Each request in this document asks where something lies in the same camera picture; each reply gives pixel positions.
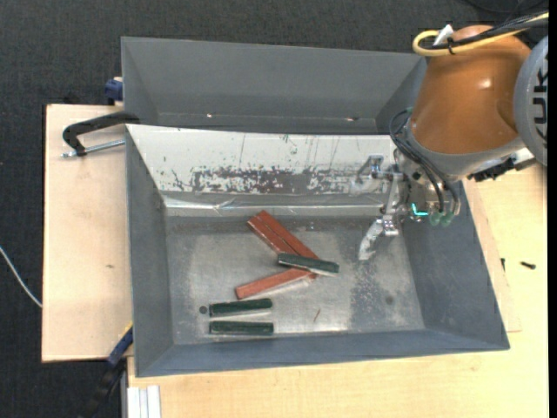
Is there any red-brown flat block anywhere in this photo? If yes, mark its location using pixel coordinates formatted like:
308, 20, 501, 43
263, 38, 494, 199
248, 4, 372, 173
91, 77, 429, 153
258, 209, 322, 261
246, 216, 305, 257
234, 267, 319, 301

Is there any pale wood flat board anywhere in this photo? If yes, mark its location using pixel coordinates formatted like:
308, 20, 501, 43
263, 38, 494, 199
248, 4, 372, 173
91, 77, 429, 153
41, 103, 134, 363

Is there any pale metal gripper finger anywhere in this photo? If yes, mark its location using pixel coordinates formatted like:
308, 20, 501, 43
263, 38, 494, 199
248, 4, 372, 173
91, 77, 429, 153
357, 216, 400, 261
353, 154, 386, 187

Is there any dark green flat block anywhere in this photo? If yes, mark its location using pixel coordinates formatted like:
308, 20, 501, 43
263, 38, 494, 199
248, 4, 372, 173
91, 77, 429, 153
208, 298, 274, 319
208, 320, 276, 337
277, 252, 340, 278

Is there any grey metal bin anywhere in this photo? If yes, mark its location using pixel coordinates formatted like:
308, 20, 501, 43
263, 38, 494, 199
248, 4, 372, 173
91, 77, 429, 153
119, 36, 511, 379

